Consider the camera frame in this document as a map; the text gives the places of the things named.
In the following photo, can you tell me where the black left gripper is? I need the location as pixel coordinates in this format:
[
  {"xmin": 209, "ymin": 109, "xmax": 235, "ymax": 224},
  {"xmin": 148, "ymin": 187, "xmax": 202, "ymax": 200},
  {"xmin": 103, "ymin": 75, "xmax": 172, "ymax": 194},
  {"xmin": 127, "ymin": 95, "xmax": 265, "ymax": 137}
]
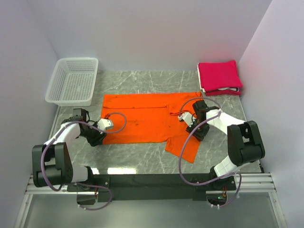
[{"xmin": 79, "ymin": 120, "xmax": 107, "ymax": 146}]

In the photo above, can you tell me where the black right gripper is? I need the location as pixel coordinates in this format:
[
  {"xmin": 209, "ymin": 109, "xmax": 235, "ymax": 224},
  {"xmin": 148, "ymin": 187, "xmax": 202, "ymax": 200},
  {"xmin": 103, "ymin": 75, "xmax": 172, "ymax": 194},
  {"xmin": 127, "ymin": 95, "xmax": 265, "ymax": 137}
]
[{"xmin": 186, "ymin": 118, "xmax": 210, "ymax": 142}]

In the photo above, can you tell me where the orange t-shirt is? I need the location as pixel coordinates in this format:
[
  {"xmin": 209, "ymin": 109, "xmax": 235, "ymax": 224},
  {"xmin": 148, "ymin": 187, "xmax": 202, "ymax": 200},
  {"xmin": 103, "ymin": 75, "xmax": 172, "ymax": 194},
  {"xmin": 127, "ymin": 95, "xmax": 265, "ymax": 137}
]
[{"xmin": 101, "ymin": 92, "xmax": 201, "ymax": 163}]

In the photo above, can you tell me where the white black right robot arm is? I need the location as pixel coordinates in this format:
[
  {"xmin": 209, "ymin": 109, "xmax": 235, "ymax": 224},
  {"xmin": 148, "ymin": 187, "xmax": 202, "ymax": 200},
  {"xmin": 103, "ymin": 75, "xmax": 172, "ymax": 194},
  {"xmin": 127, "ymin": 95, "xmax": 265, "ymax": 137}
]
[{"xmin": 178, "ymin": 100, "xmax": 265, "ymax": 190}]

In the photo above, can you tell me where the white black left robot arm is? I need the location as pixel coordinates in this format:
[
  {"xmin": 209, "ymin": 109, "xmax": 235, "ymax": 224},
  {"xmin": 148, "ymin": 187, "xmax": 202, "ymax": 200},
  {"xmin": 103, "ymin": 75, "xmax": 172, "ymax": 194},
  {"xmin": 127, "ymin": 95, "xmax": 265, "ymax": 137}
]
[{"xmin": 32, "ymin": 108, "xmax": 114, "ymax": 191}]

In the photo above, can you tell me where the white plastic basket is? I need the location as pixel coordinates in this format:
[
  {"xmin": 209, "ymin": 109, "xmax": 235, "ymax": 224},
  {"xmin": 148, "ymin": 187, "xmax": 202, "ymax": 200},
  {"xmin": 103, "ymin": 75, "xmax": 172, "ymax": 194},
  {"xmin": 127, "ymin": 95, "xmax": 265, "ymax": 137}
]
[{"xmin": 45, "ymin": 57, "xmax": 99, "ymax": 106}]

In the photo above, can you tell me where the folded pink t-shirt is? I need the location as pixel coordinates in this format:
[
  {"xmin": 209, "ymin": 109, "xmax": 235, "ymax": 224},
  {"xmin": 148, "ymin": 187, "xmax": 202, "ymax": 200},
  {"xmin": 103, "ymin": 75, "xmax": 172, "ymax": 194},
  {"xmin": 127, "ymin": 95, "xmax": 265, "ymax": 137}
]
[{"xmin": 198, "ymin": 60, "xmax": 244, "ymax": 92}]

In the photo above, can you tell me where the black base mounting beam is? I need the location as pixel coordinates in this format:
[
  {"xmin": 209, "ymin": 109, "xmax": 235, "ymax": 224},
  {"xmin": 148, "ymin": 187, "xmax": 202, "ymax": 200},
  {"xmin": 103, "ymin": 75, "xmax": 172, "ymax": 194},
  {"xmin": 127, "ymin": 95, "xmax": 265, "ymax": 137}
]
[{"xmin": 67, "ymin": 174, "xmax": 237, "ymax": 202}]

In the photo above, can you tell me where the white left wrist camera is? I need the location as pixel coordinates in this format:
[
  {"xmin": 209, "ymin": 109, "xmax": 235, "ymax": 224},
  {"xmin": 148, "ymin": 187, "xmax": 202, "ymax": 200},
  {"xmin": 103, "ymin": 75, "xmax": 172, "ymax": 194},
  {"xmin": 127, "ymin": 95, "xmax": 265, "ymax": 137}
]
[{"xmin": 97, "ymin": 118, "xmax": 114, "ymax": 131}]

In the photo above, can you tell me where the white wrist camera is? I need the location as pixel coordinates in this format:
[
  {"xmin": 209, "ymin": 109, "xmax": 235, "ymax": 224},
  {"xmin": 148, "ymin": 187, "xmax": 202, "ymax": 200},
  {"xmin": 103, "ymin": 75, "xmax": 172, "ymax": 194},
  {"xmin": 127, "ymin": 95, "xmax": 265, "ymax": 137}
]
[
  {"xmin": 178, "ymin": 112, "xmax": 196, "ymax": 127},
  {"xmin": 97, "ymin": 118, "xmax": 114, "ymax": 131}
]

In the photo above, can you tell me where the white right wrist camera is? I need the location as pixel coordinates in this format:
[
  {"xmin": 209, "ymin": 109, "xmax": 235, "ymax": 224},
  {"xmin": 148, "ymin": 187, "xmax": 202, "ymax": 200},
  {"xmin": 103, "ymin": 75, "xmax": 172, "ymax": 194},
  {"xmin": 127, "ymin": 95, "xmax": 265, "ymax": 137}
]
[{"xmin": 178, "ymin": 112, "xmax": 196, "ymax": 127}]

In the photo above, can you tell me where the aluminium rail frame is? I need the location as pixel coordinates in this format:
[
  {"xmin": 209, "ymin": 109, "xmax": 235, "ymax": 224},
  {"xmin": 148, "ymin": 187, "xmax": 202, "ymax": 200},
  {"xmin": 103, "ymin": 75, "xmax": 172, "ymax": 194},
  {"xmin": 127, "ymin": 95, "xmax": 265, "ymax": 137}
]
[{"xmin": 13, "ymin": 106, "xmax": 288, "ymax": 228}]

